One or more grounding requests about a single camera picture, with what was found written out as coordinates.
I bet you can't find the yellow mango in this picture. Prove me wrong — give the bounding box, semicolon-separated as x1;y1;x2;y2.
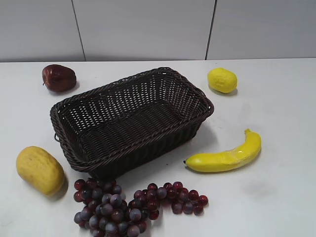
16;146;65;196

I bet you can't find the dark brown wicker basket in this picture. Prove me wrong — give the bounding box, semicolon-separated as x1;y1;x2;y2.
50;67;214;180

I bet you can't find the yellow lemon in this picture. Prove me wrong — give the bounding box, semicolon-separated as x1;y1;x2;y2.
207;68;237;93

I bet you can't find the small red grape bunch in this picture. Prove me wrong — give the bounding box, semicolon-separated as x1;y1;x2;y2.
126;181;209;222

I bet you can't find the yellow banana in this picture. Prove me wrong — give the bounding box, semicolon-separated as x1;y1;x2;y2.
184;129;262;173

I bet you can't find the large purple grape bunch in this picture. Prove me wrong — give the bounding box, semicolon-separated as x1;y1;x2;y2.
73;178;149;237

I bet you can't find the dark red apple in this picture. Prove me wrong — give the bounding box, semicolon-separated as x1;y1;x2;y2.
42;64;77;92

